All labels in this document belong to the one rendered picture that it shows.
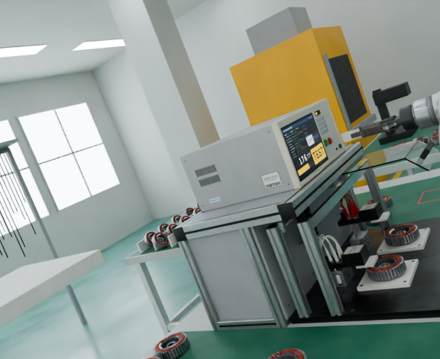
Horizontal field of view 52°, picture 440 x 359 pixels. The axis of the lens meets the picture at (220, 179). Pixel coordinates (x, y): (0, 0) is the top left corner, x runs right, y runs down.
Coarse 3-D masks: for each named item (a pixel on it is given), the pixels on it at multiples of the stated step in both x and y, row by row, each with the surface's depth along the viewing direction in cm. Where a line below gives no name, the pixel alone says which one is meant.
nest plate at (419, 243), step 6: (426, 228) 154; (420, 234) 151; (426, 234) 149; (384, 240) 158; (420, 240) 147; (426, 240) 147; (384, 246) 153; (390, 246) 151; (396, 246) 149; (402, 246) 147; (408, 246) 146; (414, 246) 144; (420, 246) 142; (378, 252) 151; (384, 252) 149; (390, 252) 148; (396, 252) 147
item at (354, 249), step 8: (352, 248) 138; (360, 248) 135; (344, 256) 135; (352, 256) 134; (360, 256) 133; (368, 256) 136; (376, 256) 135; (328, 264) 139; (336, 264) 137; (344, 264) 136; (352, 264) 134; (360, 264) 133; (368, 264) 132
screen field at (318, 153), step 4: (320, 144) 149; (316, 148) 145; (320, 148) 148; (312, 152) 142; (316, 152) 145; (320, 152) 147; (324, 152) 150; (316, 156) 144; (320, 156) 147; (324, 156) 149; (316, 160) 143; (320, 160) 146; (316, 164) 143
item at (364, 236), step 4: (364, 232) 161; (368, 232) 162; (352, 236) 161; (360, 236) 158; (364, 236) 158; (368, 236) 161; (352, 240) 158; (356, 240) 158; (360, 240) 157; (364, 240) 157; (368, 240) 160; (352, 244) 159; (356, 244) 158; (368, 244) 159; (368, 248) 158
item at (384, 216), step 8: (360, 208) 157; (368, 208) 154; (376, 208) 152; (360, 216) 155; (368, 216) 153; (376, 216) 151; (384, 216) 152; (344, 224) 158; (352, 224) 158; (360, 232) 162
